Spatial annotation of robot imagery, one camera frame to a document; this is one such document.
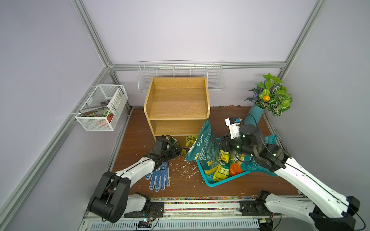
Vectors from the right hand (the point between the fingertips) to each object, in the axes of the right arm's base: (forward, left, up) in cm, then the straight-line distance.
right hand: (215, 137), depth 67 cm
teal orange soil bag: (-8, -17, -15) cm, 24 cm away
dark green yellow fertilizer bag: (-2, +4, -7) cm, 8 cm away
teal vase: (+29, -33, -18) cm, 48 cm away
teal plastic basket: (-10, +1, -30) cm, 32 cm away
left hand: (+5, +20, -23) cm, 31 cm away
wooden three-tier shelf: (+18, +19, +2) cm, 26 cm away
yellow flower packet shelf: (-9, -5, -22) cm, 24 cm away
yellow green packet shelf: (0, -8, -22) cm, 23 cm away
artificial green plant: (+25, -33, +5) cm, 41 cm away
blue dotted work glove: (-10, +31, -30) cm, 44 cm away
